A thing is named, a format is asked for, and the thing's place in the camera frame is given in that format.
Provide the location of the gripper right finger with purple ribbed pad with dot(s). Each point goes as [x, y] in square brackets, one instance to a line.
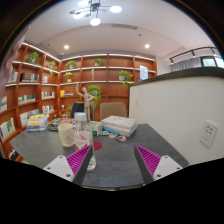
[152, 166]

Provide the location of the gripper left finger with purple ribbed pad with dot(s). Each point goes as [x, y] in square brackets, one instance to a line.
[73, 167]

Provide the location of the clear plastic water bottle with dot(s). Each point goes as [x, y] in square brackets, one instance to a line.
[82, 137]

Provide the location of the person's hand at left edge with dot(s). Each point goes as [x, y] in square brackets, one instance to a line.
[6, 68]

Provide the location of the red round coaster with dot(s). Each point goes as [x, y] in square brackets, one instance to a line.
[97, 145]

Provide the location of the colourful round sticker coasters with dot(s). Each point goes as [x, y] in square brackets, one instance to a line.
[114, 136]

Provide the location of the small green white box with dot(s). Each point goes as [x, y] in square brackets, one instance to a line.
[95, 127]

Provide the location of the stack of white books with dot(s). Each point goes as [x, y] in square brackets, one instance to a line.
[121, 125]

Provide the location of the dark blue chair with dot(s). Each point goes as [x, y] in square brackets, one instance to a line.
[77, 107]

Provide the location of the stack of colourful books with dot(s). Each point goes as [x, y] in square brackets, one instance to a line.
[37, 122]

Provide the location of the beige chair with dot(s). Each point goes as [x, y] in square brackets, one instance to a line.
[112, 108]

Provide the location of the wooden artist mannequin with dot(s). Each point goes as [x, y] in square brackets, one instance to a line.
[87, 99]

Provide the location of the trailing green potted plant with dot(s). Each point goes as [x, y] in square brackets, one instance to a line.
[95, 92]

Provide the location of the white paper sign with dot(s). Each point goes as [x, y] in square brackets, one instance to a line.
[143, 73]

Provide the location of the ceiling chandelier lamp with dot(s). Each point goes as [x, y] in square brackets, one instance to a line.
[91, 8]

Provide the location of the white wall power socket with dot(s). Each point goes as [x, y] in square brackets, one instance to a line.
[208, 133]

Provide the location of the wooden wall bookshelf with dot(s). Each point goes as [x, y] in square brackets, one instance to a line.
[43, 82]

